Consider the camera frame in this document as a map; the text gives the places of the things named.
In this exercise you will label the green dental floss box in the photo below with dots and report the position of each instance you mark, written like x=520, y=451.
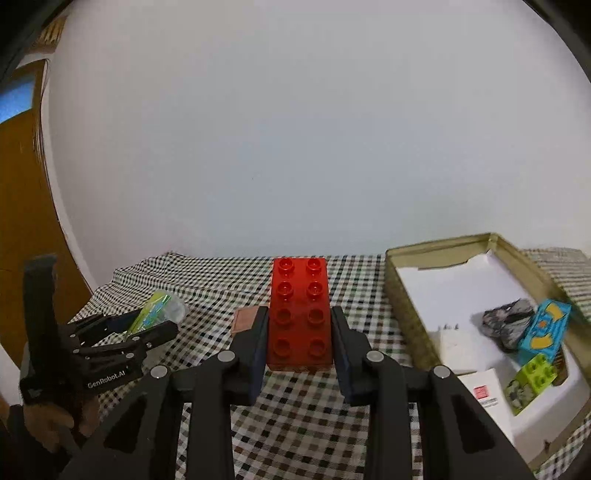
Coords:
x=161, y=307

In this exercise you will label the person left hand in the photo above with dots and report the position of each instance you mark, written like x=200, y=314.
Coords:
x=34, y=438

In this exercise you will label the white Oriental Club box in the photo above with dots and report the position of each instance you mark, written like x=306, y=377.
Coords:
x=486, y=388

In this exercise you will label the white small box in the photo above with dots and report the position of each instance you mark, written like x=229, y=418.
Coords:
x=464, y=351

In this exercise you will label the green toy brick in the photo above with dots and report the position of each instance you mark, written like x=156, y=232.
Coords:
x=529, y=383

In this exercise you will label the blue yellow toy block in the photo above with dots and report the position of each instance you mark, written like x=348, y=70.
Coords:
x=545, y=333

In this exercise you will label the checkered tablecloth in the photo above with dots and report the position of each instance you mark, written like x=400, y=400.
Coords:
x=300, y=427

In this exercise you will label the copper pink metal case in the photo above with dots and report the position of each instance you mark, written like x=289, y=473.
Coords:
x=243, y=319

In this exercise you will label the brown wooden door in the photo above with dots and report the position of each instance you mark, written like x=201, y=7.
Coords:
x=29, y=222

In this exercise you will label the red toy brick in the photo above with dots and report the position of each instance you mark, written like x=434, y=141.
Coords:
x=300, y=332

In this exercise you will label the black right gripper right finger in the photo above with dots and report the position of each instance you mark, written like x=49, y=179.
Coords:
x=459, y=439

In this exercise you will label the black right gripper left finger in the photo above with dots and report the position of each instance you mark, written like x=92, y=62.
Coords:
x=139, y=437

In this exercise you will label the white paper liner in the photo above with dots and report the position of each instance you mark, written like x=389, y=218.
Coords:
x=515, y=336

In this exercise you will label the grey black patterned block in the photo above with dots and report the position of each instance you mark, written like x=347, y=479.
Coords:
x=507, y=324

